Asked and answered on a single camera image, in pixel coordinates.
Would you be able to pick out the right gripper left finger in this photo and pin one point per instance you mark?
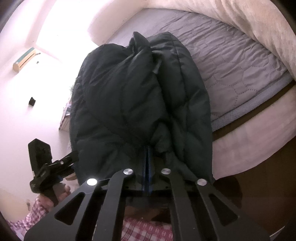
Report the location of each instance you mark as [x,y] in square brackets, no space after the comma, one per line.
[95,210]

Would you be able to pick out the person's left hand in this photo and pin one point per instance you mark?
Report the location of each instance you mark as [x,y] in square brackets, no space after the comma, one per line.
[61,191]

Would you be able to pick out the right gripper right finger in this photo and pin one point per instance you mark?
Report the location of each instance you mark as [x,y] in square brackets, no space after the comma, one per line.
[197,210]

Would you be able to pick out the beige leaf-pattern duvet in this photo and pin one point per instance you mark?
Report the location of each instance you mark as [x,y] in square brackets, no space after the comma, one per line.
[260,20]

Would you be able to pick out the wall air conditioner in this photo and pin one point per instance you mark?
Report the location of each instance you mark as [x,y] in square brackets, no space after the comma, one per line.
[24,59]

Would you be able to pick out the brown blanket layer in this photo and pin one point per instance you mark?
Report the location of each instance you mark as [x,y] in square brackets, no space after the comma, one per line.
[240,121]

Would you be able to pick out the black wall-mounted box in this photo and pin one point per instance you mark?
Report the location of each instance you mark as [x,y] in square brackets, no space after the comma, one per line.
[32,101]

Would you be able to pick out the dark green puffer jacket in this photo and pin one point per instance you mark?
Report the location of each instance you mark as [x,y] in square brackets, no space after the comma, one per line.
[148,95]

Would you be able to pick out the grey quilted bed cover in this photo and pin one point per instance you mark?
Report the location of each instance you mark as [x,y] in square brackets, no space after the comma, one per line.
[238,73]

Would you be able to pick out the white bed headboard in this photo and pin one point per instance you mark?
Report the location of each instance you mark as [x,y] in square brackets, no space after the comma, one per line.
[112,17]

